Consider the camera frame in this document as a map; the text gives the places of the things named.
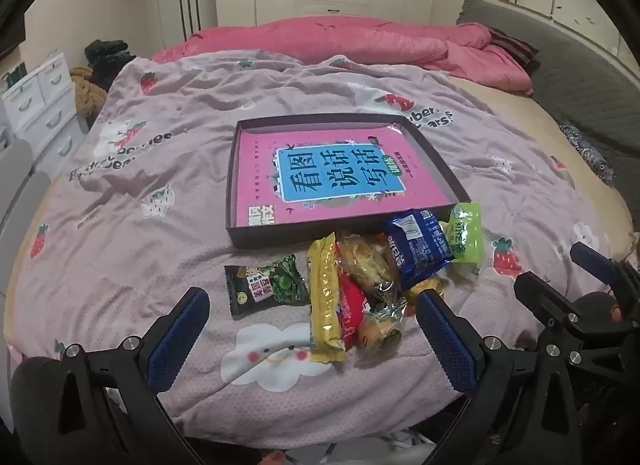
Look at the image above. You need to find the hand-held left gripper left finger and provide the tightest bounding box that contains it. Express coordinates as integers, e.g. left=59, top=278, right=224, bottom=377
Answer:
left=57, top=286, right=212, bottom=465

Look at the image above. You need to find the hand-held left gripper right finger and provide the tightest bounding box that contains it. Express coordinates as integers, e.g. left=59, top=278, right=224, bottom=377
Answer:
left=416, top=289, right=596, bottom=465

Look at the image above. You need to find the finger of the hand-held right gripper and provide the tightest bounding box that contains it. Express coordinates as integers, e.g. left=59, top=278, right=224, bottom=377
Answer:
left=569, top=241, right=640, bottom=296
left=514, top=271, right=624, bottom=342

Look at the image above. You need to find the clear brown pastry packet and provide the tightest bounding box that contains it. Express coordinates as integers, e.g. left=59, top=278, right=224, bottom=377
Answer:
left=357, top=295, right=409, bottom=360

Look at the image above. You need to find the blue cookie packet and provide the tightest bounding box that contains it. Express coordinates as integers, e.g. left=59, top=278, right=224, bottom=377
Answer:
left=383, top=208, right=454, bottom=291

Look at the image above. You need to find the red snack packet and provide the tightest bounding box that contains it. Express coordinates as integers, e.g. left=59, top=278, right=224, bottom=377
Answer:
left=337, top=270, right=372, bottom=352

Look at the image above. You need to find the black green pea packet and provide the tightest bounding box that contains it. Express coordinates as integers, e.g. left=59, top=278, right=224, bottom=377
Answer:
left=224, top=253, right=311, bottom=316

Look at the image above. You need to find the green candy packet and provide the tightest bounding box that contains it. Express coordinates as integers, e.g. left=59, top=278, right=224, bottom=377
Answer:
left=446, top=201, right=485, bottom=267

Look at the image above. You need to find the clear crispy snack packet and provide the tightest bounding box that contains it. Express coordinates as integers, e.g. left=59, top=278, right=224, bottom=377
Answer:
left=336, top=232, right=401, bottom=302

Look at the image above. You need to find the yellow candy stick packet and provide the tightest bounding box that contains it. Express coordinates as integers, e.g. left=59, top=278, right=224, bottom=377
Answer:
left=305, top=232, right=349, bottom=364

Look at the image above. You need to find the dark cardboard tray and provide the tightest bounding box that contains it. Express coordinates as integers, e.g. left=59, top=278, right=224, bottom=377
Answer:
left=226, top=112, right=472, bottom=250

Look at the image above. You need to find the strawberry printed blanket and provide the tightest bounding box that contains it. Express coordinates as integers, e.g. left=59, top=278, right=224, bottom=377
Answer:
left=5, top=49, right=621, bottom=448

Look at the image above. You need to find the patterned dark cloth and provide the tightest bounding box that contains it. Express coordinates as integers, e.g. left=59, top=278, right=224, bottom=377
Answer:
left=558, top=120, right=616, bottom=187

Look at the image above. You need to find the beige bed sheet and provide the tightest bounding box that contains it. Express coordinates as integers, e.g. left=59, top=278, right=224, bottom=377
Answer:
left=444, top=72, right=637, bottom=257

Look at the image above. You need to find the pink book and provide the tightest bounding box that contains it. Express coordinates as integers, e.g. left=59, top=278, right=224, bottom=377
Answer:
left=235, top=124, right=458, bottom=226

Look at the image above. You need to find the grey padded headboard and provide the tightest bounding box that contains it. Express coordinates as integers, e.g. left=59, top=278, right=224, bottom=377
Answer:
left=456, top=0, right=640, bottom=187

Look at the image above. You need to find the striped pillow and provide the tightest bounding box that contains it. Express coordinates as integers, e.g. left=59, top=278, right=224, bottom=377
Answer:
left=487, top=27, right=541, bottom=72

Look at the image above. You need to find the white drawer cabinet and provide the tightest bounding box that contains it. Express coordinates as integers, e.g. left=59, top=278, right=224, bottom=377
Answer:
left=0, top=52, right=84, bottom=167

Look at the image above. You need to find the dark clothes pile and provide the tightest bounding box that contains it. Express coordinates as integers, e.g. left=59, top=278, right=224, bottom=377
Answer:
left=83, top=38, right=139, bottom=92

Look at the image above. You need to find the pink quilt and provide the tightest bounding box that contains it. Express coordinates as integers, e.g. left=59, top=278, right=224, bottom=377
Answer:
left=151, top=17, right=534, bottom=96

